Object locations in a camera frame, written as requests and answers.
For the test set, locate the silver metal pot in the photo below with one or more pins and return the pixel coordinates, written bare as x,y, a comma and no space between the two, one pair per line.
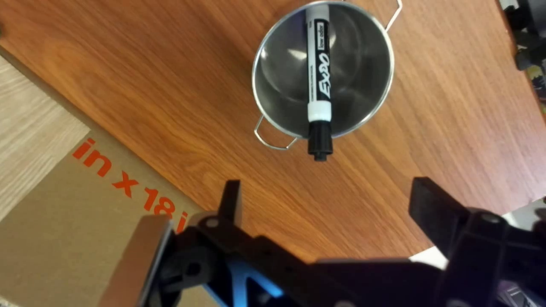
353,73

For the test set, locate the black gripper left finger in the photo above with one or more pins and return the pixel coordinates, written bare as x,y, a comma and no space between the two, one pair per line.
233,204

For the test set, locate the brown cardboard panel red print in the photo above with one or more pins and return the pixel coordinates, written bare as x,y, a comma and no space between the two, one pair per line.
69,227

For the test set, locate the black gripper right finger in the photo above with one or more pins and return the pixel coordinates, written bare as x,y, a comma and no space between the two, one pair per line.
438,215

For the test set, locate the light wood grain panel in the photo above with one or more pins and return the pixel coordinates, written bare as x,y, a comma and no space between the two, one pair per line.
28,136

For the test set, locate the black Expo whiteboard marker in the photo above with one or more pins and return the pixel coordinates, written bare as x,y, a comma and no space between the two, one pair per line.
320,78

